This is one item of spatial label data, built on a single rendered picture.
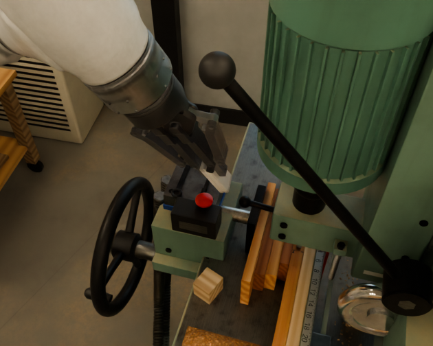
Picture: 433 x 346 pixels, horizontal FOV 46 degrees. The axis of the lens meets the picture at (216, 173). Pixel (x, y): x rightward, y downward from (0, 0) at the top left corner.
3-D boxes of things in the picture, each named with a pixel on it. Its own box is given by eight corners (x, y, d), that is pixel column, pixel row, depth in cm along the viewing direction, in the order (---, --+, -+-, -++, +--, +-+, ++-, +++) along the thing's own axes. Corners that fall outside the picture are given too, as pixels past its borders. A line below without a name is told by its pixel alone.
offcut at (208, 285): (223, 288, 89) (223, 277, 86) (209, 305, 87) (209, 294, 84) (207, 277, 90) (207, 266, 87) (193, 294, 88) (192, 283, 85)
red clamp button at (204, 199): (198, 193, 88) (198, 189, 87) (215, 197, 87) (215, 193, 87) (193, 206, 86) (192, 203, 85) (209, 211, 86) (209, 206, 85)
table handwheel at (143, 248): (150, 174, 119) (100, 174, 91) (233, 191, 116) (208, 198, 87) (126, 294, 120) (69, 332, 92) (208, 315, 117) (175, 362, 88)
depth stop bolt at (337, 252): (326, 268, 85) (336, 235, 78) (337, 270, 85) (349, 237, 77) (324, 279, 84) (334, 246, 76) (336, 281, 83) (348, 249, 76)
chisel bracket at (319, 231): (275, 211, 89) (280, 180, 83) (357, 229, 87) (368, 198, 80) (267, 246, 84) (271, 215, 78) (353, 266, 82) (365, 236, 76)
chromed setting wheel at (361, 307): (331, 310, 80) (346, 269, 71) (413, 330, 78) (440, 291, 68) (328, 327, 78) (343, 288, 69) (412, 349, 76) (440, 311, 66)
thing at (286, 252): (293, 202, 101) (297, 184, 97) (302, 204, 101) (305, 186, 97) (276, 279, 90) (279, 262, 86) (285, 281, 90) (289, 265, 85)
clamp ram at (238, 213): (225, 206, 100) (226, 177, 93) (262, 215, 98) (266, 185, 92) (212, 244, 94) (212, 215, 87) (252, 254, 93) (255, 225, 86)
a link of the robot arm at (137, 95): (135, 82, 51) (165, 116, 55) (159, 14, 55) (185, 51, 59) (67, 91, 55) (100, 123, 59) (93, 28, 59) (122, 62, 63)
